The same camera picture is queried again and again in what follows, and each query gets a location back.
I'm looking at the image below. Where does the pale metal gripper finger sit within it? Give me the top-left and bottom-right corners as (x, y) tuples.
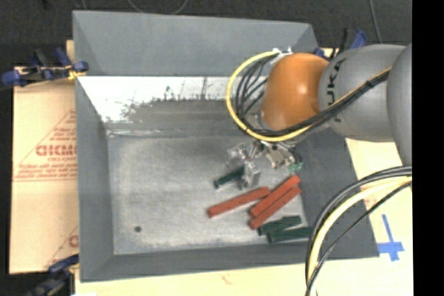
(241, 164), (262, 190)
(226, 145), (251, 172)

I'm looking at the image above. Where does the dark green block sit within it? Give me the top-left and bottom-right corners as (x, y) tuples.
(266, 226), (312, 244)
(212, 166), (246, 189)
(257, 216), (302, 236)

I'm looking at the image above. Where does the red-brown flat block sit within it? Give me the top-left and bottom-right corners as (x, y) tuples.
(248, 186), (303, 230)
(206, 186), (271, 218)
(248, 174), (302, 218)

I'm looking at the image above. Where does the grey metal bin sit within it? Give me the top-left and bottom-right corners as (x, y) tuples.
(71, 10), (379, 282)

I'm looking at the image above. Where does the brown cardboard board, red print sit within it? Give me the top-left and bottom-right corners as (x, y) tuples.
(8, 84), (80, 275)

